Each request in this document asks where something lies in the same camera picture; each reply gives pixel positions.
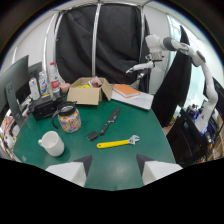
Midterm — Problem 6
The grey computer monitor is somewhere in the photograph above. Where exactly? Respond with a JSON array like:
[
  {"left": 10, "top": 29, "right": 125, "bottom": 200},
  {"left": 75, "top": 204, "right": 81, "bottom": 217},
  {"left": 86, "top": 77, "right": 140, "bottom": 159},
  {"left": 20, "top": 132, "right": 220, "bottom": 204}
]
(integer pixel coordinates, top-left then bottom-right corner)
[{"left": 0, "top": 55, "right": 31, "bottom": 127}]

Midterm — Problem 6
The pink cup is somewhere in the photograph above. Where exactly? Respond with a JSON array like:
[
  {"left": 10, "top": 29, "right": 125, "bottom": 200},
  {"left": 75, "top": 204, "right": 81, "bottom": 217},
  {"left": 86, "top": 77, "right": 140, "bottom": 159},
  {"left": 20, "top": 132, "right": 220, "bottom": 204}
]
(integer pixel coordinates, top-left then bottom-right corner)
[{"left": 59, "top": 82, "right": 71, "bottom": 95}]

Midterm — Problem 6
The black kitchen knife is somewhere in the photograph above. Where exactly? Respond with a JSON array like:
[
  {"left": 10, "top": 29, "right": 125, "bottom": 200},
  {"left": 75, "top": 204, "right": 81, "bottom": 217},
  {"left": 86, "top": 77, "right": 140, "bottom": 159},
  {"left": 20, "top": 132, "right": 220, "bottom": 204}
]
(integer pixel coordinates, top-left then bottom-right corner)
[{"left": 99, "top": 107, "right": 121, "bottom": 136}]

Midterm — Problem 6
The clear bottle red label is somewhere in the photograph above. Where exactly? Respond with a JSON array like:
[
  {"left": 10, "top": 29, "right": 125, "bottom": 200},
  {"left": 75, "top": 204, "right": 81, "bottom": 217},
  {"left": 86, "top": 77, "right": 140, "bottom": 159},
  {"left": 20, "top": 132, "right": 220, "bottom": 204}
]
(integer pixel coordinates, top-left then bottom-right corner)
[{"left": 49, "top": 61, "right": 62, "bottom": 98}]

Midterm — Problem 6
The bottle with yellow blue label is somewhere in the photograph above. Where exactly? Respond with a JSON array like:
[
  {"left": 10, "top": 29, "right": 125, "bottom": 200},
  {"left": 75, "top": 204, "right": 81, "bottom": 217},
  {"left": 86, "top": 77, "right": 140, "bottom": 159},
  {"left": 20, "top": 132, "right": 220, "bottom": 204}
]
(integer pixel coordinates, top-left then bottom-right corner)
[{"left": 37, "top": 70, "right": 51, "bottom": 98}]

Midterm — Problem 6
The black draped cloth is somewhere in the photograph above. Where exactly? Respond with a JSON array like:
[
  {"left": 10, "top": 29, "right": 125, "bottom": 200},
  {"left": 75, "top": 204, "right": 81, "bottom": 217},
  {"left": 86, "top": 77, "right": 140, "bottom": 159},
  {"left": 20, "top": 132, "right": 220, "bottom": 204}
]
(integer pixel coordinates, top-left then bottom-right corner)
[{"left": 151, "top": 25, "right": 203, "bottom": 128}]

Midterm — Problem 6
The white ceramic mug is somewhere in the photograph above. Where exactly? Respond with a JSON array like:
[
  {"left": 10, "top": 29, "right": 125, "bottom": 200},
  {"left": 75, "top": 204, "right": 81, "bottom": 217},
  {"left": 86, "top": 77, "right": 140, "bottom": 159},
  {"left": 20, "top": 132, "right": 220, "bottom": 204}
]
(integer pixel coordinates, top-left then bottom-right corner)
[{"left": 37, "top": 130, "right": 66, "bottom": 158}]

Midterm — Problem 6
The white notebook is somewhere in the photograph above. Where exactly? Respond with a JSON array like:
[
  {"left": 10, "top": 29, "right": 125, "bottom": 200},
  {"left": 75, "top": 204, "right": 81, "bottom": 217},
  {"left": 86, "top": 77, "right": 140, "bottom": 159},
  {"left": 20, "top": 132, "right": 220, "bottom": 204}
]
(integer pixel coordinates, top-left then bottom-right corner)
[{"left": 110, "top": 87, "right": 155, "bottom": 111}]

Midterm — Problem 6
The open cardboard box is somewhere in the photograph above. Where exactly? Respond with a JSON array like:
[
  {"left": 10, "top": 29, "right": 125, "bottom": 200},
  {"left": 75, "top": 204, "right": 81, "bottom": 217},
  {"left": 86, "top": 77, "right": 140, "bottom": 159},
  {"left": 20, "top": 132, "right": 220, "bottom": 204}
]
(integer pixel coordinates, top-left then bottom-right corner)
[{"left": 66, "top": 76, "right": 113, "bottom": 106}]

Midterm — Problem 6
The colourful patterned jug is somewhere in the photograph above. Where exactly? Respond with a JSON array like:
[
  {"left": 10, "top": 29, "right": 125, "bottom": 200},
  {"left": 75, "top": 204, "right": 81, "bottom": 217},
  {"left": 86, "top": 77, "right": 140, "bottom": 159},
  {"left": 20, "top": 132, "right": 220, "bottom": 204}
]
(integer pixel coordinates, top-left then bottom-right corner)
[{"left": 51, "top": 100, "right": 82, "bottom": 134}]

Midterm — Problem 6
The white bottle dark cap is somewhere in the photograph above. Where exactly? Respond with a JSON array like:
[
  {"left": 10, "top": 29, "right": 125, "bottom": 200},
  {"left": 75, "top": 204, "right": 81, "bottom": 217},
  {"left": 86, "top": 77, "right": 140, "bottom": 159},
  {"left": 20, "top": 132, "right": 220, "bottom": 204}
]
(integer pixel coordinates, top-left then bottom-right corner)
[{"left": 28, "top": 76, "right": 41, "bottom": 101}]

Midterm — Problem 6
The black box device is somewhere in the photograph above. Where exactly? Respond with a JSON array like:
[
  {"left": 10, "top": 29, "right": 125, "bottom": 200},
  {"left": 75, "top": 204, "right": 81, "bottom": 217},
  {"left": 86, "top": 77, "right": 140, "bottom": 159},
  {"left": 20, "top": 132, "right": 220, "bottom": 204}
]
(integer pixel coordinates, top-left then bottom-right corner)
[{"left": 30, "top": 95, "right": 65, "bottom": 122}]

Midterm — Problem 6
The yellow handled adjustable wrench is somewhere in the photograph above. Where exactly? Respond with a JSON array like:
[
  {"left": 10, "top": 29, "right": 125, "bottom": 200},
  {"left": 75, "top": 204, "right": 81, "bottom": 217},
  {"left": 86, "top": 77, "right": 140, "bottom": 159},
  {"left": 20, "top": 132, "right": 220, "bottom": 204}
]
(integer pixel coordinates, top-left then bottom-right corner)
[{"left": 96, "top": 134, "right": 141, "bottom": 150}]

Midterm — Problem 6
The orange book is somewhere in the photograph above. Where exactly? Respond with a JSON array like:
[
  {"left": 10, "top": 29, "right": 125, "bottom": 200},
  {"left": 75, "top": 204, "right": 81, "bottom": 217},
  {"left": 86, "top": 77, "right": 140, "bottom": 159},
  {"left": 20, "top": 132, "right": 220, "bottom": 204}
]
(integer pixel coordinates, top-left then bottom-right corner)
[{"left": 112, "top": 83, "right": 141, "bottom": 99}]

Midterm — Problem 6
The black backdrop curtain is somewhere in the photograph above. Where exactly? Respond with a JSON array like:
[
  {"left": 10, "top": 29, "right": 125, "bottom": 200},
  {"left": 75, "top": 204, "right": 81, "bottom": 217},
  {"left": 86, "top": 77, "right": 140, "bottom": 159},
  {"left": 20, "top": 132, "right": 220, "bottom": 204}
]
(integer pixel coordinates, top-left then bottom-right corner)
[{"left": 55, "top": 3, "right": 150, "bottom": 93}]

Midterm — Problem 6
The small black binder clip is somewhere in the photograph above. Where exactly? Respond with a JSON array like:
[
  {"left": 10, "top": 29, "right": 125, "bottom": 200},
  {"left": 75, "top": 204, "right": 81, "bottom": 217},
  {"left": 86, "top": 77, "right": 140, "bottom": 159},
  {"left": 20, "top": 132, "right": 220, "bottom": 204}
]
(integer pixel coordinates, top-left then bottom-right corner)
[{"left": 86, "top": 130, "right": 100, "bottom": 142}]

